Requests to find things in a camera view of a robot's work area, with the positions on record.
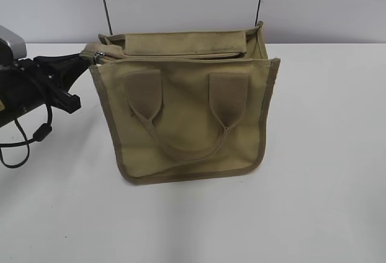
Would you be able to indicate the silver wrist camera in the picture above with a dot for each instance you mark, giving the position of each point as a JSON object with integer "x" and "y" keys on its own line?
{"x": 13, "y": 47}

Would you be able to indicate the silver zipper pull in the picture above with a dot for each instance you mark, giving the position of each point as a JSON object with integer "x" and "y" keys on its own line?
{"x": 98, "y": 58}

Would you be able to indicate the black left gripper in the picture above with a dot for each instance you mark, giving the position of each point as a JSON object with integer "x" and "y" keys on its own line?
{"x": 43, "y": 80}

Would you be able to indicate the yellow canvas tote bag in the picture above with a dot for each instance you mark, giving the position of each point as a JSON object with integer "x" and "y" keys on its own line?
{"x": 185, "y": 105}

